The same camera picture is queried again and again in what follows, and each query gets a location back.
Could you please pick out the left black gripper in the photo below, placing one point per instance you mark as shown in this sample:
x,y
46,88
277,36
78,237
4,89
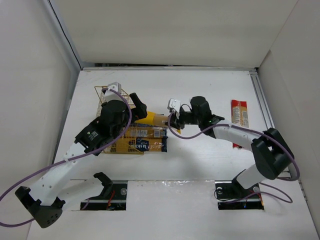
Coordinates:
x,y
139,108

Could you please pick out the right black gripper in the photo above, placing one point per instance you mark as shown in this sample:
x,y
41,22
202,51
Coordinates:
x,y
178,122

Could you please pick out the yellow spaghetti bag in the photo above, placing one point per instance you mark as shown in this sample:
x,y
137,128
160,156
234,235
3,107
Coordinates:
x,y
154,119

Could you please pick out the clear blue spaghetti bag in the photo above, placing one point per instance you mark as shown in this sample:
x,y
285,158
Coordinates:
x,y
146,132

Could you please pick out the red spaghetti bag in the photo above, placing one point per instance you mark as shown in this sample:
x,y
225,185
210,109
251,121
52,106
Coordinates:
x,y
239,113

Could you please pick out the dark blue spaghetti bag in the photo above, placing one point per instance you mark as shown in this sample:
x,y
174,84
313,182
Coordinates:
x,y
139,145

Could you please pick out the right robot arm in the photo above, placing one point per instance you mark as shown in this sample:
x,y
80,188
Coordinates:
x,y
271,153

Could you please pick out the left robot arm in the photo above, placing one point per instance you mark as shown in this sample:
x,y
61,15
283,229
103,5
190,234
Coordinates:
x,y
48,197

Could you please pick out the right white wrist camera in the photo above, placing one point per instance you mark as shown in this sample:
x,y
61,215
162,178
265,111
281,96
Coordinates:
x,y
174,106

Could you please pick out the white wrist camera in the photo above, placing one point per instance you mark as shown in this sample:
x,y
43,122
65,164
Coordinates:
x,y
112,91
174,106

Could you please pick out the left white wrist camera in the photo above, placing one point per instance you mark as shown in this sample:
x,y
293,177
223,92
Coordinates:
x,y
112,91

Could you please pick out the yellow wire shelf basket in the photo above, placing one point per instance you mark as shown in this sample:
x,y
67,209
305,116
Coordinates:
x,y
110,138

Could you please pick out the aluminium rail right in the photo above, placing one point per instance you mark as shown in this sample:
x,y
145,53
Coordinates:
x,y
285,174

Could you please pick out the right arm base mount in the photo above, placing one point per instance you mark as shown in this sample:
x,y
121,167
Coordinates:
x,y
231,196

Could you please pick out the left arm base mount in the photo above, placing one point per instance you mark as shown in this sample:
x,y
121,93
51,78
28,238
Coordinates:
x,y
113,196

